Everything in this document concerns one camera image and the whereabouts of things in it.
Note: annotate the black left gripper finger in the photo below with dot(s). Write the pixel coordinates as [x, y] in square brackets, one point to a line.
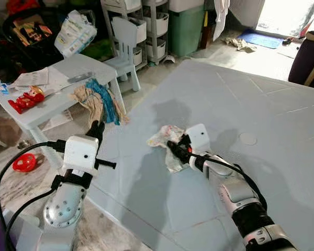
[100, 133]
[92, 135]

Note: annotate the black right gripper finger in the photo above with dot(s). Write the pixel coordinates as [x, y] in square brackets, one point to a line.
[182, 139]
[172, 151]

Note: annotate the white paper trash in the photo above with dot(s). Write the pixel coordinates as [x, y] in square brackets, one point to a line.
[162, 137]

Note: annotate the teal and brown wrapper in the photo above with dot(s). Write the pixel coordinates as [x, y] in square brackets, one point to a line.
[99, 99]

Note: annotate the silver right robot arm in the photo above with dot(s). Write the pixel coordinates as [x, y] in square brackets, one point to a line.
[235, 193]

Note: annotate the green plastic bin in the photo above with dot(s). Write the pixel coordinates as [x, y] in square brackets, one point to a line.
[186, 34]

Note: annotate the grey remote control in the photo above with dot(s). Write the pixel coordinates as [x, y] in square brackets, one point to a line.
[79, 77]

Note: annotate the round table hole cap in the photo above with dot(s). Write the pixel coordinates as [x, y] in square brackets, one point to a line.
[248, 138]

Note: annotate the small white plastic table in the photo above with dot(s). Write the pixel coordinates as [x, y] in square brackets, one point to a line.
[89, 65]

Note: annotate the red toy figure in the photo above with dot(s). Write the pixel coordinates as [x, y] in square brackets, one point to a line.
[26, 100]

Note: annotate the white paper sheets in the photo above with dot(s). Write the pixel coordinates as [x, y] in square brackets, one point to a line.
[39, 78]

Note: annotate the green bag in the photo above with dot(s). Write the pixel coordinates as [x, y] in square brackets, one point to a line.
[99, 50]

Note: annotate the small blue white box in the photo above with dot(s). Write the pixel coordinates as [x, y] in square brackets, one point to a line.
[3, 88]

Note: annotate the white diaper pack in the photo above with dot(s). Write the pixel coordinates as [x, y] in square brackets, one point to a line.
[76, 34]

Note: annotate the pale blue child chair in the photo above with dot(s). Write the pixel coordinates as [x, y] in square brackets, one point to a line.
[123, 31]

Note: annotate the beige floor rag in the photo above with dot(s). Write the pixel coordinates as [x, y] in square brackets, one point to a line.
[240, 44]

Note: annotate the narrow white drawer rack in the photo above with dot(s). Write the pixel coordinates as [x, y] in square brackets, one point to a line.
[158, 23]

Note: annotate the dark purple armchair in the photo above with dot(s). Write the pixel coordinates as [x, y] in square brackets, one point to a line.
[303, 63]

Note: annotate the black baby stroller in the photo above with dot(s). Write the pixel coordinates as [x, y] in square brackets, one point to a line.
[29, 31]

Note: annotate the white hanging cloth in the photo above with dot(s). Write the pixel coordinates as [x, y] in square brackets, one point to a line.
[221, 18]

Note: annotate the blue door mat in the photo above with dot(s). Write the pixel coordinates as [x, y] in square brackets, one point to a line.
[261, 40]

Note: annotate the wide white drawer rack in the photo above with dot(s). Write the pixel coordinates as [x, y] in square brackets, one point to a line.
[115, 6]

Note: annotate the white storage box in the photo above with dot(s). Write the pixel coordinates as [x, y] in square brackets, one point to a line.
[186, 4]

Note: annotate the red fabric item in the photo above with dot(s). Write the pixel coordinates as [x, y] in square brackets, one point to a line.
[21, 5]

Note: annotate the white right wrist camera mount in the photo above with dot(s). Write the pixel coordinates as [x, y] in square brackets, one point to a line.
[199, 138]

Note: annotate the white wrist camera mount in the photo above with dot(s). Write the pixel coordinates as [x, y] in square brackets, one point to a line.
[199, 138]
[79, 154]

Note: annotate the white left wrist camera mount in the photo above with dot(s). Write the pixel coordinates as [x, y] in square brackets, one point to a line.
[79, 154]

